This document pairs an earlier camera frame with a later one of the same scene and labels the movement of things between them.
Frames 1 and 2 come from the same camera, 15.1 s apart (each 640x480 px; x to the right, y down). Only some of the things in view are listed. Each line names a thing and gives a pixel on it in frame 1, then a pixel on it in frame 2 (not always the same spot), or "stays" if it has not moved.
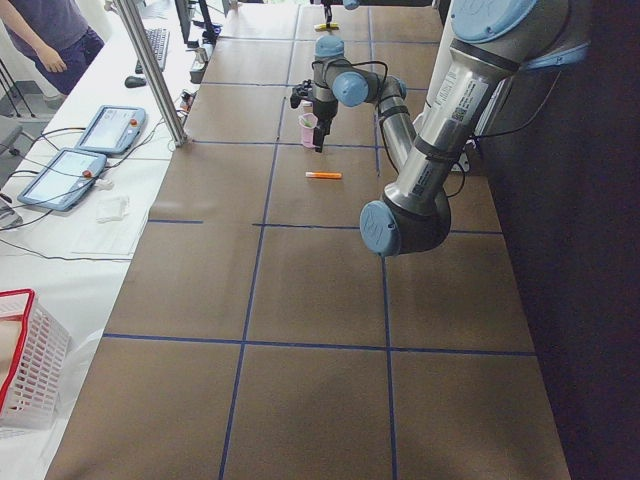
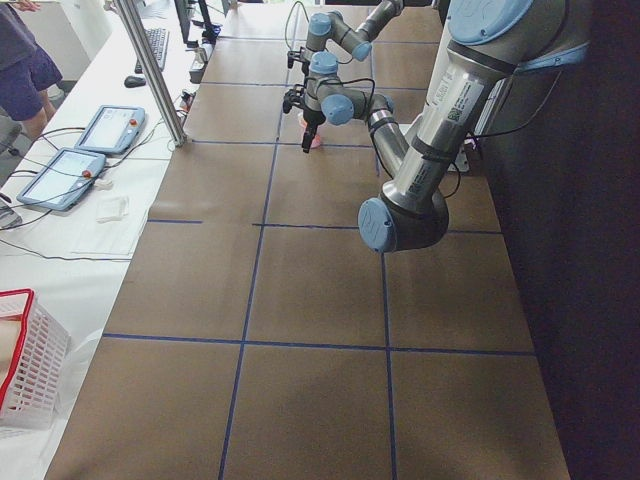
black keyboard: x=159 y=41 stays
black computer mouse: x=132 y=81 stays
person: x=58 y=36 to x=26 y=71
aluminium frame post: x=165 y=104 stays
